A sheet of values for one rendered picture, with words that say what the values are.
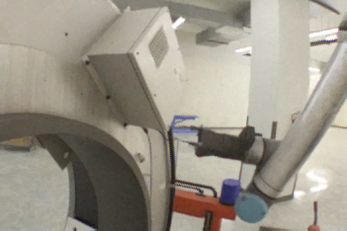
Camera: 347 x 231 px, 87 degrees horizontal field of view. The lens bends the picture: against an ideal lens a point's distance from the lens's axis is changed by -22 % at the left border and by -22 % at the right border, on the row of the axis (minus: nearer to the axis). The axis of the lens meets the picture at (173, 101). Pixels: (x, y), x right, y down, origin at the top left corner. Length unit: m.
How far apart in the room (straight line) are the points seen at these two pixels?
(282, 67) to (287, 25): 0.65
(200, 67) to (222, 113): 2.31
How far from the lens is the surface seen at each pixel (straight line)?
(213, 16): 6.01
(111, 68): 0.47
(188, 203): 1.47
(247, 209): 0.62
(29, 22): 0.41
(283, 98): 3.31
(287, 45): 3.42
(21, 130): 0.34
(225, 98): 10.66
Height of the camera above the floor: 1.62
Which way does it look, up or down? 3 degrees down
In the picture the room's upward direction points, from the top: 4 degrees clockwise
